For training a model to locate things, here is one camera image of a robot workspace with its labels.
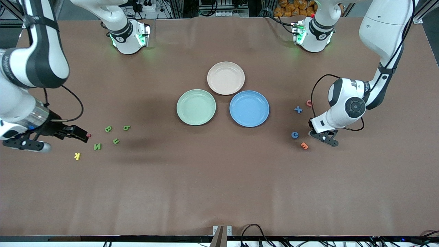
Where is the blue plate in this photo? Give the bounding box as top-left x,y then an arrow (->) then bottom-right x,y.
229,90 -> 270,128

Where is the black table edge rail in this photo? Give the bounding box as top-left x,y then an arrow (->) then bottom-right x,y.
0,235 -> 439,243

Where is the brown post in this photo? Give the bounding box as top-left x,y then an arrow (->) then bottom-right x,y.
210,225 -> 225,247

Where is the black looped cable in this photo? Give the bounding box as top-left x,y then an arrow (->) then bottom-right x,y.
240,224 -> 275,247

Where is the orange fruit pile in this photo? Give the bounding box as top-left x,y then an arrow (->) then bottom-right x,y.
274,0 -> 317,17

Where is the pink plate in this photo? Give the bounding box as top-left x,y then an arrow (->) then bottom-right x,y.
207,61 -> 246,95

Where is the aluminium frame post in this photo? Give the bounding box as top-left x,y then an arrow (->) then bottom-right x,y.
413,0 -> 439,24

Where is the green plate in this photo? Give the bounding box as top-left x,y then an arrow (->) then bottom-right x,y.
176,89 -> 217,126

